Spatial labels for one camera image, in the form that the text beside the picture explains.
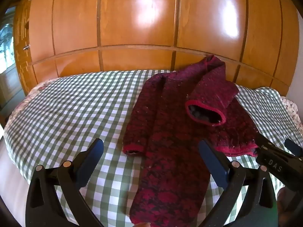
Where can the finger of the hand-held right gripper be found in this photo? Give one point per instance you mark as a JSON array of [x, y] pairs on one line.
[[293, 146], [264, 143]]

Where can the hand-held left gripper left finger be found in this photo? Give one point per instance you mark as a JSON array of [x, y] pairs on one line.
[[91, 160]]

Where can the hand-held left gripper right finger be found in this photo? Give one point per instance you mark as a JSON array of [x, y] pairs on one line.
[[214, 163]]

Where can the red patterned knit sweater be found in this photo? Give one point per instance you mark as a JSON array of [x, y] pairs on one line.
[[170, 123]]

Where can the green checked bed cover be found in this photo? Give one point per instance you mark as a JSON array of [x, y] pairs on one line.
[[71, 113]]

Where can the glass window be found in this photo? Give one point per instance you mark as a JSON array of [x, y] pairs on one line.
[[7, 40]]

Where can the wooden wardrobe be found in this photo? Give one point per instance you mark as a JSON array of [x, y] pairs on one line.
[[142, 16]]

